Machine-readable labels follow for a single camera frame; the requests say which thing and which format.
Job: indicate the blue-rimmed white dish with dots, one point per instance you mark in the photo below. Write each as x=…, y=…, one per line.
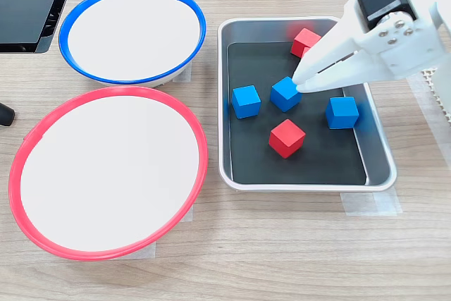
x=134, y=33

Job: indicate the blue cube block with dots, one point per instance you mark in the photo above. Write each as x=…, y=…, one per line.
x=341, y=112
x=246, y=102
x=283, y=98

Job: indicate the black flat device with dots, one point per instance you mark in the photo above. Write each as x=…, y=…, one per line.
x=24, y=15

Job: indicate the black rounded knob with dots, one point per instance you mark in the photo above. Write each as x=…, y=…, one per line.
x=6, y=114

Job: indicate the red-rimmed white dish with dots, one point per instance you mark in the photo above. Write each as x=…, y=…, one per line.
x=105, y=174

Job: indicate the white mesh anti-slip mat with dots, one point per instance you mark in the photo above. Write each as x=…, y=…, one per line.
x=438, y=103

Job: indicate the clear tape strip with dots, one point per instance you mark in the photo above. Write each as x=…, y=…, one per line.
x=185, y=73
x=370, y=204
x=428, y=132
x=189, y=214
x=146, y=250

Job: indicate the silver metal tray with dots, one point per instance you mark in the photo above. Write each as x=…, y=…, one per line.
x=378, y=160

